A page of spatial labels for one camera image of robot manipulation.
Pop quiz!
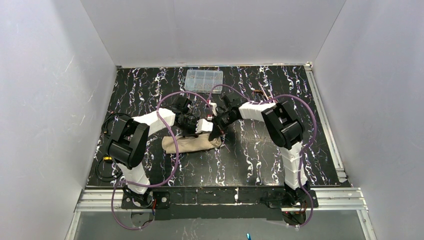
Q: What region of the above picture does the aluminium frame rail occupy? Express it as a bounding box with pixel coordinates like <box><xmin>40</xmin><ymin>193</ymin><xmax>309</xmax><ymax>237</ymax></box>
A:
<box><xmin>75</xmin><ymin>187</ymin><xmax>369</xmax><ymax>212</ymax></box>

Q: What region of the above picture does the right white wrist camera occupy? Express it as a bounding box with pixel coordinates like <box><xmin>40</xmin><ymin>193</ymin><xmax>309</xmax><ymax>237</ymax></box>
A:
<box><xmin>209</xmin><ymin>102</ymin><xmax>217</xmax><ymax>116</ymax></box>

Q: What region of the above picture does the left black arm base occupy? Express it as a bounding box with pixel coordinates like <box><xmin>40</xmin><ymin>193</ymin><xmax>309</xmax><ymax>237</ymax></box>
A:
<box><xmin>121</xmin><ymin>191</ymin><xmax>171</xmax><ymax>210</ymax></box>

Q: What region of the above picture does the beige cloth napkin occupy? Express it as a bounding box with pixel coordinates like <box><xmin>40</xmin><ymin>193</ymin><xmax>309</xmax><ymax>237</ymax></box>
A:
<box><xmin>161</xmin><ymin>133</ymin><xmax>222</xmax><ymax>154</ymax></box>

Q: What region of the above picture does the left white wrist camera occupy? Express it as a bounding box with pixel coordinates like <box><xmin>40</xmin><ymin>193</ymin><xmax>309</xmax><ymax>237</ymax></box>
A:
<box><xmin>195</xmin><ymin>118</ymin><xmax>214</xmax><ymax>134</ymax></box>

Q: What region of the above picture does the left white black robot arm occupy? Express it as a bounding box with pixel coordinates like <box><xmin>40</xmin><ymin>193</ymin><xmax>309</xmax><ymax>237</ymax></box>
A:
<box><xmin>103</xmin><ymin>95</ymin><xmax>198</xmax><ymax>195</ymax></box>

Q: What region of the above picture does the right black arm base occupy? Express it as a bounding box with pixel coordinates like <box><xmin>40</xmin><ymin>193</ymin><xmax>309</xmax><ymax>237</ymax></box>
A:
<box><xmin>259</xmin><ymin>188</ymin><xmax>319</xmax><ymax>209</ymax></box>

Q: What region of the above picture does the clear plastic screw box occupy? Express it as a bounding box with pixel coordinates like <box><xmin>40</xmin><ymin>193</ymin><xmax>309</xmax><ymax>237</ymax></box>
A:
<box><xmin>184</xmin><ymin>69</ymin><xmax>224</xmax><ymax>94</ymax></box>

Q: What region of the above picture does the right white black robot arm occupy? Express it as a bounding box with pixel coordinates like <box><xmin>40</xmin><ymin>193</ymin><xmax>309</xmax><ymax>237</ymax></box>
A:
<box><xmin>209</xmin><ymin>92</ymin><xmax>308</xmax><ymax>190</ymax></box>

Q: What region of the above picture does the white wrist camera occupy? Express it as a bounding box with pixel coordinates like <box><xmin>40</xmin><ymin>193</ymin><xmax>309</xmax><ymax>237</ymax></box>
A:
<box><xmin>209</xmin><ymin>102</ymin><xmax>217</xmax><ymax>116</ymax></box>
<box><xmin>195</xmin><ymin>118</ymin><xmax>214</xmax><ymax>134</ymax></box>

